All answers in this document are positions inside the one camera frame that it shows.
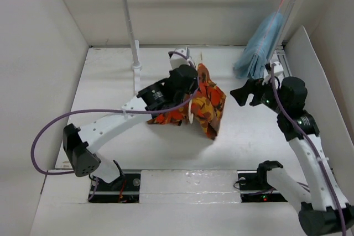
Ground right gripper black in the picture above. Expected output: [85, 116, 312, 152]
[230, 73, 287, 114]

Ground orange camouflage trousers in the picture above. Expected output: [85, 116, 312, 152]
[147, 63, 226, 140]

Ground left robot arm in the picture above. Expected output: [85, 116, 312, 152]
[63, 65, 199, 190]

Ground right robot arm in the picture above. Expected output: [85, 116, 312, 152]
[230, 77, 353, 235]

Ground light blue hanging garment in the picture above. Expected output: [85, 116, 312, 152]
[233, 12, 283, 79]

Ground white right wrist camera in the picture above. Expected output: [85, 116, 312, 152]
[262, 61, 284, 85]

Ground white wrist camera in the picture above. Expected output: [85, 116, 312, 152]
[262, 61, 284, 85]
[168, 48, 195, 69]

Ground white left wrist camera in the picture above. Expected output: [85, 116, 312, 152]
[168, 48, 195, 69]

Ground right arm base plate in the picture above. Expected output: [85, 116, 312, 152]
[233, 170, 287, 203]

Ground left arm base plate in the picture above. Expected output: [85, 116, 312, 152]
[88, 170, 141, 203]

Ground red wire hanger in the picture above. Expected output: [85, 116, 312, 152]
[261, 0, 285, 53]

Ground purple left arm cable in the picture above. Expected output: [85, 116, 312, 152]
[30, 50, 200, 201]

